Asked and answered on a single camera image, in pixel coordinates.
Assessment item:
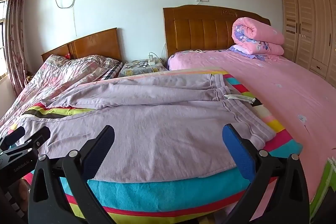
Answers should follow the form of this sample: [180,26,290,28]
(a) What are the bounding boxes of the window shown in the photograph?
[0,0,8,77]

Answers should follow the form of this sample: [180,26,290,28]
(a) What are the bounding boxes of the striped colourful blanket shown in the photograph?
[0,68,303,219]

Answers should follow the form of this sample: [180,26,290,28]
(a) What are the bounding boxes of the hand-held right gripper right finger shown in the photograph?
[222,123,310,224]

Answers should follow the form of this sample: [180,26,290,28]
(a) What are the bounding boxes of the nightstand with floral cover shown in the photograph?
[118,59,169,78]

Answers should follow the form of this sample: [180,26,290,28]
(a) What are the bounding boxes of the floral pink quilt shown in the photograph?
[0,55,123,119]

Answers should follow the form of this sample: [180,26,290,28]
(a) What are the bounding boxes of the floral red curtain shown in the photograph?
[5,0,29,96]

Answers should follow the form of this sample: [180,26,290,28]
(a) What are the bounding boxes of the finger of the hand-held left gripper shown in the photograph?
[10,126,51,154]
[0,126,26,151]

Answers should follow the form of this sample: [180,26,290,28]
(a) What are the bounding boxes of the pink bed sheet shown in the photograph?
[167,49,336,203]

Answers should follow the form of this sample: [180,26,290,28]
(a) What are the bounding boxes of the rolled pink quilt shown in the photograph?
[228,17,285,60]

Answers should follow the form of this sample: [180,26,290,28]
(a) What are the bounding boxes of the plain wooden headboard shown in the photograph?
[41,28,123,63]

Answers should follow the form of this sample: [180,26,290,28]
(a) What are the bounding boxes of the lilac pants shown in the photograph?
[0,74,277,184]

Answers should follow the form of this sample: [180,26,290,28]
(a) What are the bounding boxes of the large padded wooden headboard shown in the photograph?
[163,5,271,63]

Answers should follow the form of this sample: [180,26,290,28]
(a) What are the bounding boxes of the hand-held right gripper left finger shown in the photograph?
[28,125,124,224]

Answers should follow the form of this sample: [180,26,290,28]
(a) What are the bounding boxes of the plaid pillow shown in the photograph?
[98,61,123,80]

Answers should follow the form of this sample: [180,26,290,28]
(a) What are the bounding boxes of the light wooden wardrobe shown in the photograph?
[280,0,336,81]

